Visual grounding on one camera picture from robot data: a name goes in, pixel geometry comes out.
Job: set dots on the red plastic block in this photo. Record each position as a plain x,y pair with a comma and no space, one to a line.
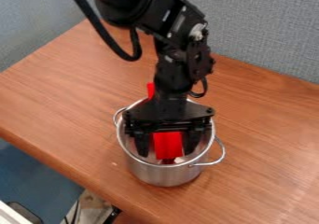
168,147

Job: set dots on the metal table leg bracket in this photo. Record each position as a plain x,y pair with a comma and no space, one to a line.
90,210

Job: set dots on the white black object at corner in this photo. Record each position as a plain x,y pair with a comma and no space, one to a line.
13,213

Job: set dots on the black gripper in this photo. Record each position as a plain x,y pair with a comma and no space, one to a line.
168,112

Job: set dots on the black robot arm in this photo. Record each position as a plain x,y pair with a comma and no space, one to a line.
177,26

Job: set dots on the stainless steel pot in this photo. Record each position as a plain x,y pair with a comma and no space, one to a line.
150,170

